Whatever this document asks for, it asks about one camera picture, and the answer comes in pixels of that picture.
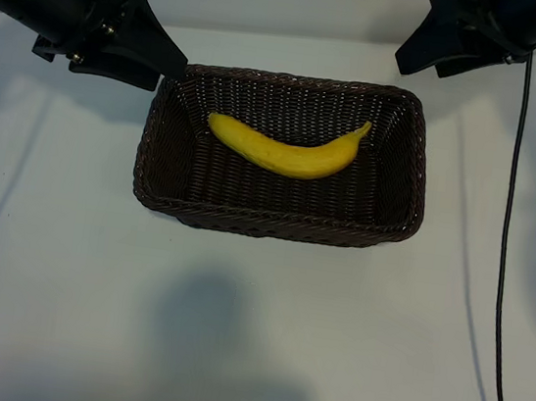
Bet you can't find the yellow banana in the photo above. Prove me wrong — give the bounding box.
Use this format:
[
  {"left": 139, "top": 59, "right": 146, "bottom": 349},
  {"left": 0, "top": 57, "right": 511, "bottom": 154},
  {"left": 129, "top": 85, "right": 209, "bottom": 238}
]
[{"left": 201, "top": 99, "right": 374, "bottom": 189}]

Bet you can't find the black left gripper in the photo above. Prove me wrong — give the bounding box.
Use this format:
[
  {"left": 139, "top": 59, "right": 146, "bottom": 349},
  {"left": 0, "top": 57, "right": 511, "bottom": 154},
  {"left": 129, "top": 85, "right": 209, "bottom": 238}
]
[{"left": 16, "top": 0, "right": 198, "bottom": 97}]

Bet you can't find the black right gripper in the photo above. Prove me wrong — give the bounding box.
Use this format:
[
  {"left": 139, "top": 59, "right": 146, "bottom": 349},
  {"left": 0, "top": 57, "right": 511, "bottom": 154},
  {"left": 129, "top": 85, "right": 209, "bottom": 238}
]
[{"left": 392, "top": 0, "right": 536, "bottom": 94}]

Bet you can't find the smooth black cable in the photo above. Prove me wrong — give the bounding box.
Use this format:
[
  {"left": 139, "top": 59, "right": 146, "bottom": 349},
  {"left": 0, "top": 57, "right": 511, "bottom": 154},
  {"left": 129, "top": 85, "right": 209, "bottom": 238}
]
[{"left": 478, "top": 48, "right": 536, "bottom": 401}]

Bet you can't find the dark brown wicker basket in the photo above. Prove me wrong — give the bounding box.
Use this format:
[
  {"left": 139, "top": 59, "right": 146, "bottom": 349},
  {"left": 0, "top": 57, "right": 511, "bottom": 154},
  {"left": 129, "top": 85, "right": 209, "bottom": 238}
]
[{"left": 125, "top": 52, "right": 443, "bottom": 260}]

